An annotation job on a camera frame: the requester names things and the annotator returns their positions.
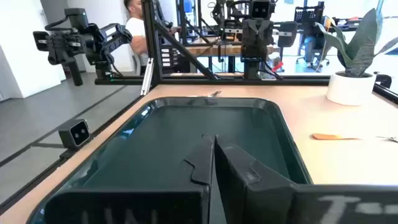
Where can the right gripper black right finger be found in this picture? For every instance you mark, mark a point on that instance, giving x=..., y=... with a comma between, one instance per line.
x=264, y=202

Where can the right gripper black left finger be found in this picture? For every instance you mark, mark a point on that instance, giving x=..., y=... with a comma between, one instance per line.
x=155, y=205

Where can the background black robot arm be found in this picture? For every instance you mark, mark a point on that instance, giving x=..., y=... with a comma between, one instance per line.
x=87, y=40

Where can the silver metal fork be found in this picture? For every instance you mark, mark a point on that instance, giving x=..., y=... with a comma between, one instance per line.
x=214, y=93

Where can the dark green tray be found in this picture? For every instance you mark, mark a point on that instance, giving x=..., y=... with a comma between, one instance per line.
x=186, y=124

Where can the small red object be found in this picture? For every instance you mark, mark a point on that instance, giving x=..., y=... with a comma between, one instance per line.
x=277, y=66

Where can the background wooden table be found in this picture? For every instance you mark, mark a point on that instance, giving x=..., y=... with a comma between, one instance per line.
x=211, y=49

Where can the office chair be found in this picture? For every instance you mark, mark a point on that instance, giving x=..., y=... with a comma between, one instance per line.
x=311, y=48

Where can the orange flat utensil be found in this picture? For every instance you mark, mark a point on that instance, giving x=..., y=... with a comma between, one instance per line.
x=326, y=136

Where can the green plant in white pot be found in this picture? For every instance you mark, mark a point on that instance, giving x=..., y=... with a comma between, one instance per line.
x=351, y=87

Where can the silver aluminium profile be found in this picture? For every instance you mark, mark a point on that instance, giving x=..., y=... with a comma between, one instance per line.
x=147, y=77

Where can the person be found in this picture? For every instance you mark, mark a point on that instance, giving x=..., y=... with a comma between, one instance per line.
x=138, y=34

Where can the silver metal utensil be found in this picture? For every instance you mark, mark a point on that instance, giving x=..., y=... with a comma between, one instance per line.
x=388, y=138

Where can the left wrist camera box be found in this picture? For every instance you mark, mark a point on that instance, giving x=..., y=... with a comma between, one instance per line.
x=260, y=9

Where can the black horizontal frame rail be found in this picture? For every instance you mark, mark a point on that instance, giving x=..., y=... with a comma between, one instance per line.
x=280, y=80

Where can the black diagonal frame brace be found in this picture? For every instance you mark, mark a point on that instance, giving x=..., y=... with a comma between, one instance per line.
x=186, y=51

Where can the black frame post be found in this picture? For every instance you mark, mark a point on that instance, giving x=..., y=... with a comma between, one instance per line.
x=152, y=40

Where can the small black stereo camera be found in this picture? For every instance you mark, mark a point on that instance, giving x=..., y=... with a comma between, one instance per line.
x=74, y=133

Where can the black frame side rail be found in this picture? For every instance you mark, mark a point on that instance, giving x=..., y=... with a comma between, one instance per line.
x=387, y=93

